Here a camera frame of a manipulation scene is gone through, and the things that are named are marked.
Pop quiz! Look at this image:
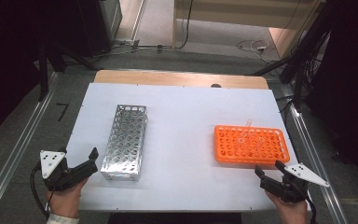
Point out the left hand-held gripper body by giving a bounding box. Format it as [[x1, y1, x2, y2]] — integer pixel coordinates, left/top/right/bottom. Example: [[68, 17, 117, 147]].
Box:
[[40, 150, 99, 191]]

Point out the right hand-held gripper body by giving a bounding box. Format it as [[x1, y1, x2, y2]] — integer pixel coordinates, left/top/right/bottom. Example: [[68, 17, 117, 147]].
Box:
[[259, 162, 331, 204]]

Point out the silver metal test tube rack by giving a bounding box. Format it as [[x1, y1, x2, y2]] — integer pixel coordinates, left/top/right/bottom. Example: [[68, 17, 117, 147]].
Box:
[[100, 105, 148, 182]]

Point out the orange plastic test tube rack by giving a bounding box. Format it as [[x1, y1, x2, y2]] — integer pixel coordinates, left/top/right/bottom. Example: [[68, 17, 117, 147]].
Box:
[[213, 124, 291, 166]]

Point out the person's right hand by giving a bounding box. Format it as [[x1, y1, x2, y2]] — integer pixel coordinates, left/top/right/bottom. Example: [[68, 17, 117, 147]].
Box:
[[265, 189, 310, 224]]

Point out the person's left hand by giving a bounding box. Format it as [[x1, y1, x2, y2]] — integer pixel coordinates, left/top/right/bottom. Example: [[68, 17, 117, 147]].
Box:
[[45, 177, 90, 218]]

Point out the white board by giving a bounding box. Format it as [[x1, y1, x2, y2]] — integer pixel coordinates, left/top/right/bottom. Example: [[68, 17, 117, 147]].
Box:
[[66, 82, 310, 213]]

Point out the grey power strip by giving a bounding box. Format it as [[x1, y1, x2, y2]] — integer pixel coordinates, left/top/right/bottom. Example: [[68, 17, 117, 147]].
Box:
[[114, 37, 142, 49]]

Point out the black cabinet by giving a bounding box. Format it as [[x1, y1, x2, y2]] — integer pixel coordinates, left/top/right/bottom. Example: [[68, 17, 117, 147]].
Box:
[[76, 0, 123, 58]]

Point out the beige wooden furniture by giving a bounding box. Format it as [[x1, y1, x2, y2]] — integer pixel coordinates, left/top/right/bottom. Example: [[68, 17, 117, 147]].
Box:
[[172, 0, 328, 60]]

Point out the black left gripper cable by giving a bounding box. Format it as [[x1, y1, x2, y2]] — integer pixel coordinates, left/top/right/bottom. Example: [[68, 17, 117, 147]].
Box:
[[30, 162, 50, 219]]

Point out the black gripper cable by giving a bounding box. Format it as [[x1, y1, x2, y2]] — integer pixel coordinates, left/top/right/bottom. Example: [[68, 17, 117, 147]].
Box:
[[30, 162, 50, 219], [305, 192, 319, 224]]

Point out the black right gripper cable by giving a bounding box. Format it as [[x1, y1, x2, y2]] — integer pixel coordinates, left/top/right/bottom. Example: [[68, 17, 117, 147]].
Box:
[[305, 192, 319, 224]]

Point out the aluminium rail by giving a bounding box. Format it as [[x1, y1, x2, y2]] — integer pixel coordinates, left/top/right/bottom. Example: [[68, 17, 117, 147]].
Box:
[[0, 72, 61, 217], [279, 83, 350, 224]]

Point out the black stand with cables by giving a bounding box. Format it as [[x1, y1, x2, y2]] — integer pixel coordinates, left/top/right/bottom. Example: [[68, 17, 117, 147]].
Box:
[[251, 0, 335, 108]]

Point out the grey floor cable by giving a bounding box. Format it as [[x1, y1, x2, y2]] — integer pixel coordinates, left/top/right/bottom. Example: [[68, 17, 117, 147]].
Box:
[[97, 44, 175, 60]]

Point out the white coiled cable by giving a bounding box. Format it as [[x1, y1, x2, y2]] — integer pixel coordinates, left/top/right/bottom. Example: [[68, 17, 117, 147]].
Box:
[[235, 38, 272, 56]]

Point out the black hanging cable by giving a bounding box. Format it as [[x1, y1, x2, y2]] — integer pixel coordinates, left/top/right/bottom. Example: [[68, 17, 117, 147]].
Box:
[[178, 0, 195, 50]]

